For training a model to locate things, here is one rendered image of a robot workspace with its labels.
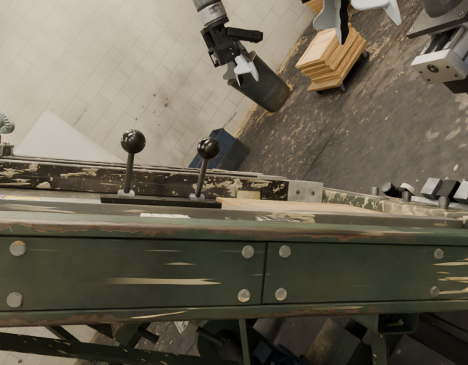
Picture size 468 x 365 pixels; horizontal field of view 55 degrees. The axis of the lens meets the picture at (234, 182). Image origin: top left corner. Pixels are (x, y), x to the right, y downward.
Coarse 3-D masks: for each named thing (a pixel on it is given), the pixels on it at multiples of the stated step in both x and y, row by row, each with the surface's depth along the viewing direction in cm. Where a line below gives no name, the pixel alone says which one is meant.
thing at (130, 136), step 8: (128, 136) 67; (136, 136) 68; (144, 136) 69; (128, 144) 67; (136, 144) 68; (144, 144) 69; (128, 152) 69; (136, 152) 69; (128, 160) 70; (128, 168) 71; (128, 176) 72; (128, 184) 73; (120, 192) 73; (128, 192) 74
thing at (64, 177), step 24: (0, 168) 118; (24, 168) 120; (48, 168) 121; (72, 168) 123; (96, 168) 126; (120, 168) 131; (144, 192) 130; (168, 192) 132; (192, 192) 135; (216, 192) 137; (264, 192) 142; (288, 192) 145; (312, 192) 148
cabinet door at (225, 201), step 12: (228, 204) 113; (240, 204) 109; (252, 204) 111; (264, 204) 117; (276, 204) 120; (288, 204) 123; (300, 204) 125; (312, 204) 126; (324, 204) 129; (336, 204) 133
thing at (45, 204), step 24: (192, 216) 76; (216, 216) 77; (240, 216) 79; (264, 216) 80; (288, 216) 82; (312, 216) 83; (336, 216) 85; (360, 216) 87; (384, 216) 89; (408, 216) 94
